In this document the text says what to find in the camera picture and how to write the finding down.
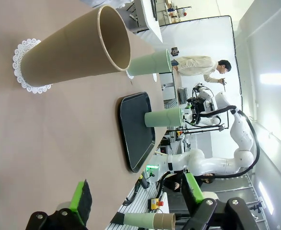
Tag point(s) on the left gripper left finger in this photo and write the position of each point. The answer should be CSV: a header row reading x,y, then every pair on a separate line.
x,y
84,201

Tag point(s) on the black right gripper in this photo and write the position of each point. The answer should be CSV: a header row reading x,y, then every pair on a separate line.
x,y
196,106

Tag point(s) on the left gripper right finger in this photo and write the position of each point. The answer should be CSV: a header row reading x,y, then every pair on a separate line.
x,y
193,189

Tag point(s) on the white paper doily coaster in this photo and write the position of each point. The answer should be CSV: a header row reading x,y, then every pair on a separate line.
x,y
130,76
155,77
17,64

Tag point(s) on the tall mint green cup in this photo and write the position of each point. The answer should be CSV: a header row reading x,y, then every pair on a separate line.
x,y
162,118
147,64

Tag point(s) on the tall brown cup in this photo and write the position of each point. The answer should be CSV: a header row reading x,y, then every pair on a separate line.
x,y
66,55

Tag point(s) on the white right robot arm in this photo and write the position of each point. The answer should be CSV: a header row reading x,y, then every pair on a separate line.
x,y
214,165

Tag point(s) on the grey plastic crate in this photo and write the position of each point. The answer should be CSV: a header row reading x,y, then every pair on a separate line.
x,y
182,95

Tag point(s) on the long black stand rod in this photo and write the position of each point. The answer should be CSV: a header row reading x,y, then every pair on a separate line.
x,y
202,130

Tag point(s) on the stacked brown cup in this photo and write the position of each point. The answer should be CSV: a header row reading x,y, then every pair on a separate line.
x,y
159,221
170,221

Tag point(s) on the person in beige jacket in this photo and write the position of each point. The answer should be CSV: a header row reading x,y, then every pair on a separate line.
x,y
195,65

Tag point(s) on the yellow emergency stop box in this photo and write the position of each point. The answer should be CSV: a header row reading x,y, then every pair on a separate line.
x,y
155,204

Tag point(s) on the yellow and black handheld device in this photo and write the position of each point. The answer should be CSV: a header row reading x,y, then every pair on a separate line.
x,y
145,184

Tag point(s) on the black control box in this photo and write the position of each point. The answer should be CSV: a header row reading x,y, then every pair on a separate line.
x,y
165,143

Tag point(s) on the grey aluminium mounting plate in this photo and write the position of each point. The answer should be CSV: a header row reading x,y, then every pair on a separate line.
x,y
144,198

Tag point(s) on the stacked mint green cup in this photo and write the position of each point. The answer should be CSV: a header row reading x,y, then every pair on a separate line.
x,y
138,220

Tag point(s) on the black phone on stand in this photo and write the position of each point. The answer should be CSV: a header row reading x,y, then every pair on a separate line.
x,y
175,51

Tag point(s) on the ceiling light panel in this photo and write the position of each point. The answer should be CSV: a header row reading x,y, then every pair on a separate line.
x,y
264,194
273,79

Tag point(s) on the white backdrop screen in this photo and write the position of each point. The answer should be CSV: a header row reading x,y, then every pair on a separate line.
x,y
202,36

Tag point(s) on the black plastic tray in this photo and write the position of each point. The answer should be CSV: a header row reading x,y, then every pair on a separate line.
x,y
135,143

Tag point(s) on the white table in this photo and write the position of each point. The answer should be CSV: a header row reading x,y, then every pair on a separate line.
x,y
150,26

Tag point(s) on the black metal rod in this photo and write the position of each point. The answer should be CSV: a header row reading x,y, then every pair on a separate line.
x,y
154,9

